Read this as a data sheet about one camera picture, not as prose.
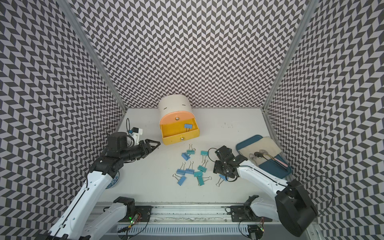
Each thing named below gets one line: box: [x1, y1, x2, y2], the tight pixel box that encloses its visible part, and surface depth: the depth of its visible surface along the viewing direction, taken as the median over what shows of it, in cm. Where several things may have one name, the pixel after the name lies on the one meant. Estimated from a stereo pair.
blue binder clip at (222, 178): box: [215, 174, 229, 187], surface depth 86 cm
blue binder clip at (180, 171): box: [176, 162, 186, 176], surface depth 89 cm
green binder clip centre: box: [193, 171, 204, 177], surface depth 87 cm
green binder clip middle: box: [197, 160, 209, 173], surface depth 91 cm
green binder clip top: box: [186, 144, 196, 155], surface depth 98 cm
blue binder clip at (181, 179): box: [172, 173, 187, 186], surface depth 85 cm
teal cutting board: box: [236, 134, 292, 179], surface depth 95 cm
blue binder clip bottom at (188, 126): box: [184, 124, 193, 132], surface depth 97 cm
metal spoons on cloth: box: [249, 149, 277, 166], surface depth 96 cm
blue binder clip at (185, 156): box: [181, 152, 191, 161], surface depth 96 cm
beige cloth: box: [238, 136, 283, 166], surface depth 95 cm
